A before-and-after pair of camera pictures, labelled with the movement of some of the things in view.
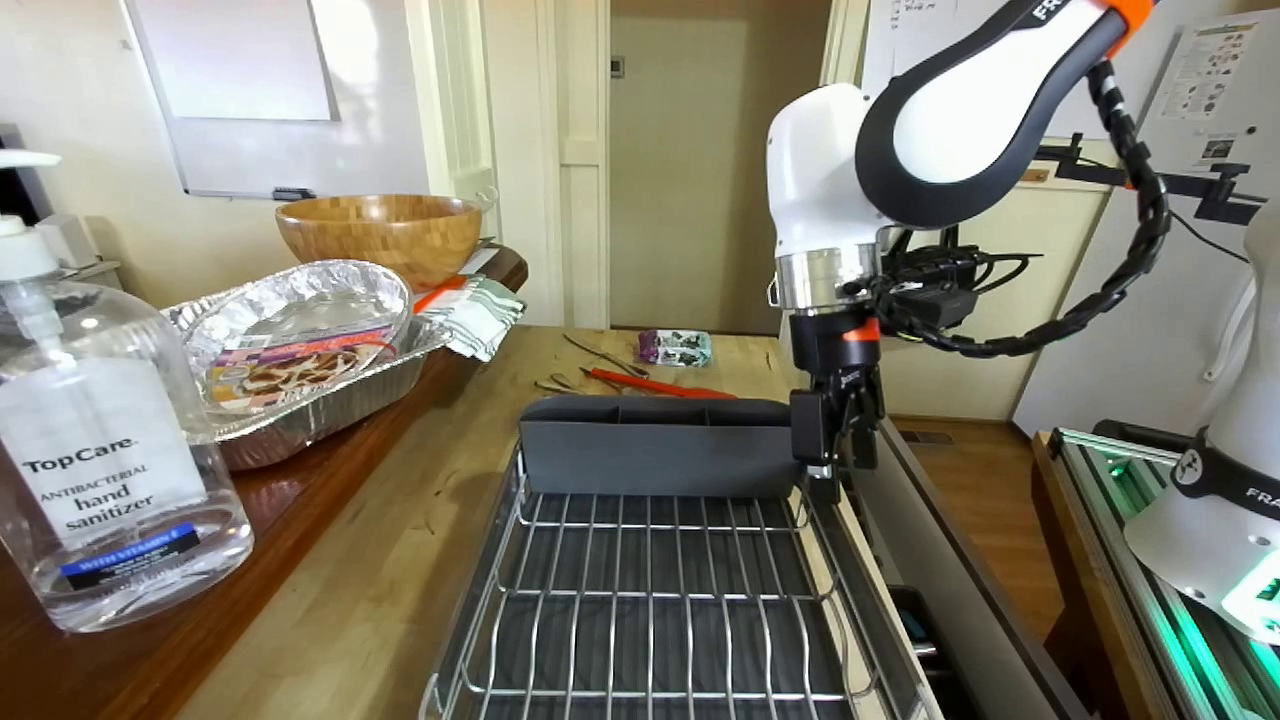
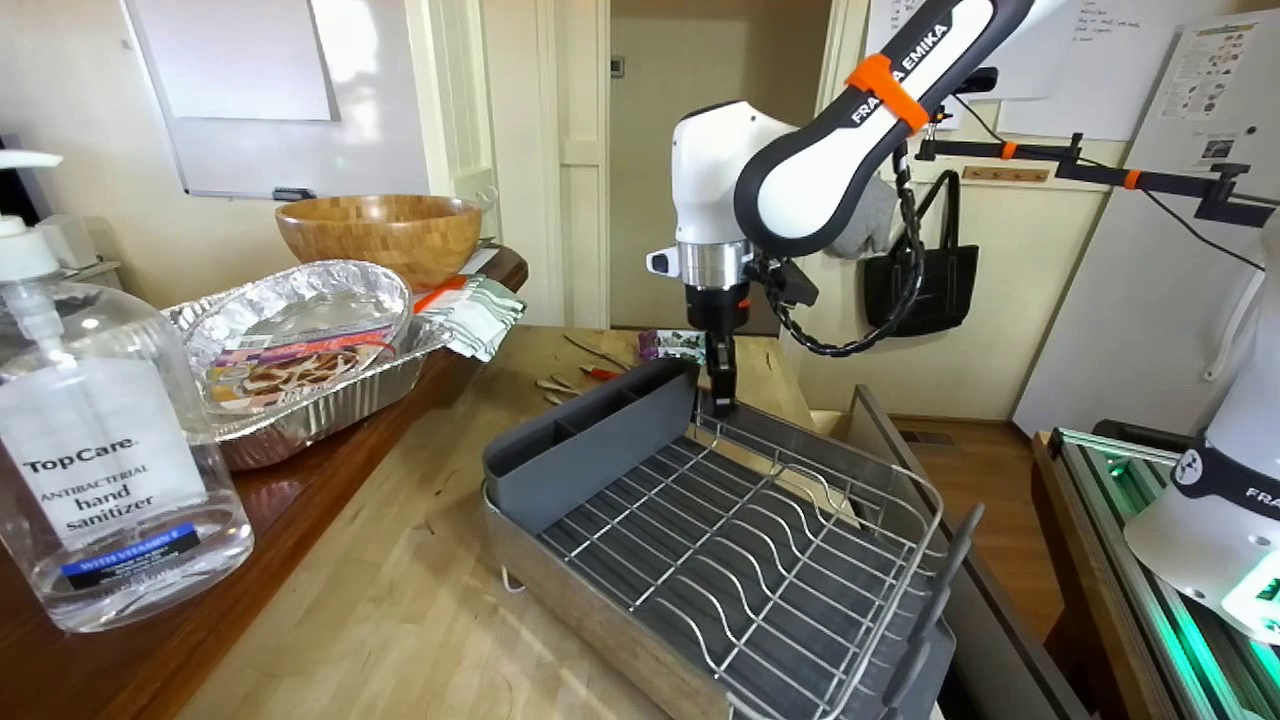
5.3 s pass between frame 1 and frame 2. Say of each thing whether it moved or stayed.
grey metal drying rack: moved
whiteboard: stayed
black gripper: moved
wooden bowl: stayed
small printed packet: stayed
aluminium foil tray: stayed
